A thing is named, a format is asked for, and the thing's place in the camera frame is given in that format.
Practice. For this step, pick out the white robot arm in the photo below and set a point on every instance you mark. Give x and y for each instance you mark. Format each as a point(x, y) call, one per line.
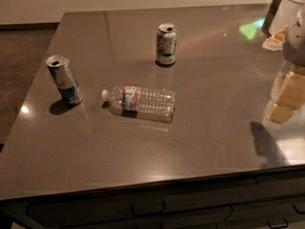
point(294, 45)

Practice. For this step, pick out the dark panel behind table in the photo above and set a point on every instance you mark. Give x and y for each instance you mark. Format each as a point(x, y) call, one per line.
point(270, 16)

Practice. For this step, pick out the white cylinder in background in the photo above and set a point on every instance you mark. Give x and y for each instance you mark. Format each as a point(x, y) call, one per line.
point(285, 11)

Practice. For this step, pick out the silver blue energy drink can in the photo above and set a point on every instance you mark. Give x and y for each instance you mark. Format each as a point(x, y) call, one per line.
point(64, 78)

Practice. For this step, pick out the green white soda can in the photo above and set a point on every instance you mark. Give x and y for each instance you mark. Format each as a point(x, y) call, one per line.
point(166, 44)

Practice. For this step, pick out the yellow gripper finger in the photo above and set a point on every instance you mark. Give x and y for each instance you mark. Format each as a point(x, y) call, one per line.
point(287, 97)

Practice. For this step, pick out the clear plastic water bottle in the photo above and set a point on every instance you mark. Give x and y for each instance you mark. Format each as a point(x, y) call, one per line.
point(141, 102)

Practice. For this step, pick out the dark drawer cabinet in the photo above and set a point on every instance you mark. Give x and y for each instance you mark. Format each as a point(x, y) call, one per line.
point(271, 200)

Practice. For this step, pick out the crumpled paper item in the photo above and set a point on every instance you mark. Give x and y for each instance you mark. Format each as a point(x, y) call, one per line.
point(275, 41)

